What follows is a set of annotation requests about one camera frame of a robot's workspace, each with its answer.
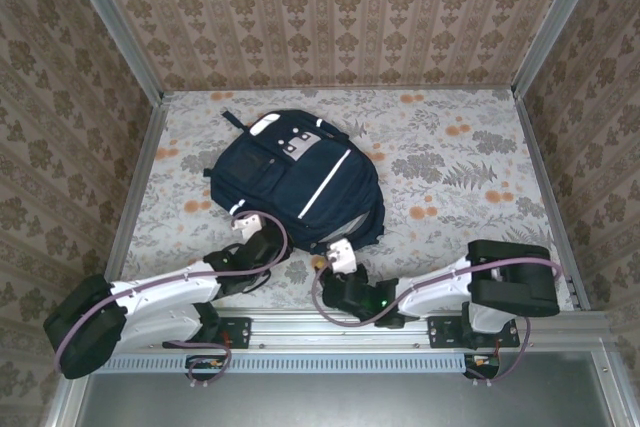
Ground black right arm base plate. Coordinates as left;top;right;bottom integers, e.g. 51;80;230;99
426;315;522;350

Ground aluminium right side rail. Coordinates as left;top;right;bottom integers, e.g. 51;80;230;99
509;89;592;311

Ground grey metal panel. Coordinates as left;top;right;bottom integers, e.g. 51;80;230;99
74;352;619;427

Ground grey slotted cable duct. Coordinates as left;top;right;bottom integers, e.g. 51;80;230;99
91;352;469;375

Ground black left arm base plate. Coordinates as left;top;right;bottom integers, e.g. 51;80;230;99
162;316;253;350

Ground aluminium frame post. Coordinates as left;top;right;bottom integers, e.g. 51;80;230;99
58;0;165;104
511;0;610;98

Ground aluminium left side rail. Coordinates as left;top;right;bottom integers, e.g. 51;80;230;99
95;94;165;316

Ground aluminium right frame post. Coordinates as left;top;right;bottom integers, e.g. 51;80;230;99
511;0;610;98

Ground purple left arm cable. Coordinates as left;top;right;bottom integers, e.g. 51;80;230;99
53;209;292;389

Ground navy blue student backpack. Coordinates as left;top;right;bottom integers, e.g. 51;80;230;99
201;108;387;256

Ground aluminium left frame post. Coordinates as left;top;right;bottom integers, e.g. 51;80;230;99
58;0;165;104

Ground aluminium front frame rail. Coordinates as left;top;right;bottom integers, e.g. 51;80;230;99
72;313;614;350

